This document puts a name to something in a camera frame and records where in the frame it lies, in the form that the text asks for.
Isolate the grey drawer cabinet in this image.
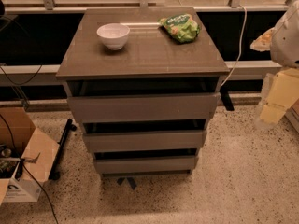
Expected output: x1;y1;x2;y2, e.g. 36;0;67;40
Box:
56;7;229;183

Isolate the white ceramic bowl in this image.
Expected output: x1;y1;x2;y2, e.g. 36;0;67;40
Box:
96;23;130;50

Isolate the green snack bag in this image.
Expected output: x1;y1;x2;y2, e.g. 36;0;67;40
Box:
159;13;200;43

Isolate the grey drawer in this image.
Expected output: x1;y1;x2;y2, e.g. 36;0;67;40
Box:
68;94;220;123
83;131;207;152
94;156;198;174

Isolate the grey bottom drawer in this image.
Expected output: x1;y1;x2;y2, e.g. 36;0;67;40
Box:
94;156;198;174

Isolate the black metal stand leg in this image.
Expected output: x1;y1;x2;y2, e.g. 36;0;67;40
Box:
49;119;77;180

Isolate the white cable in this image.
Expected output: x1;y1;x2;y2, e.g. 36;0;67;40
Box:
220;4;248;88

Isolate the black cable at left rail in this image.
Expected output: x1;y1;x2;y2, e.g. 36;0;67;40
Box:
0;63;43;87

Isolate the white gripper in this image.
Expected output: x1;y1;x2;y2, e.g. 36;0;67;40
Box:
250;28;299;124

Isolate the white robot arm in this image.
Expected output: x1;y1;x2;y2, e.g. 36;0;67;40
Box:
250;0;299;127

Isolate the grey top drawer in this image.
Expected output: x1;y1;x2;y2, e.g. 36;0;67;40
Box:
68;94;220;123

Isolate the open cardboard box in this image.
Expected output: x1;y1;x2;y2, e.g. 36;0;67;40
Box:
0;107;59;204

